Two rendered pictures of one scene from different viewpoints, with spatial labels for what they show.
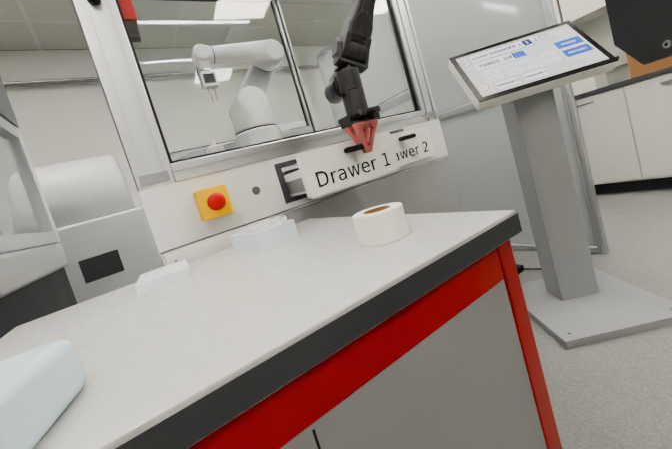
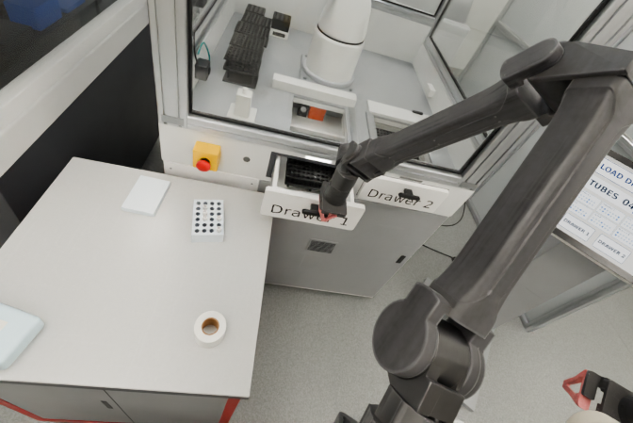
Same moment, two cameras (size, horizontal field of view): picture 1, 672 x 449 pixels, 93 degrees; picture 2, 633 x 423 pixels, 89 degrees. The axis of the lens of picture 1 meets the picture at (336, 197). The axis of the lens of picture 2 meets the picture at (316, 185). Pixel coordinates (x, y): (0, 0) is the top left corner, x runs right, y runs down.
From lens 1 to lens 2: 78 cm
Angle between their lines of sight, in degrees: 42
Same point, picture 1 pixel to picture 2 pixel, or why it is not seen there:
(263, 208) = (246, 170)
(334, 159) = (296, 203)
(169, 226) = (172, 150)
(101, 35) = not seen: outside the picture
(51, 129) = not seen: outside the picture
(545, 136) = (556, 274)
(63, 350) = (33, 327)
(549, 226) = not seen: hidden behind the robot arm
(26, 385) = (13, 349)
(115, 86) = (162, 44)
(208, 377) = (62, 378)
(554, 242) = not seen: hidden behind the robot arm
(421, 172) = (407, 213)
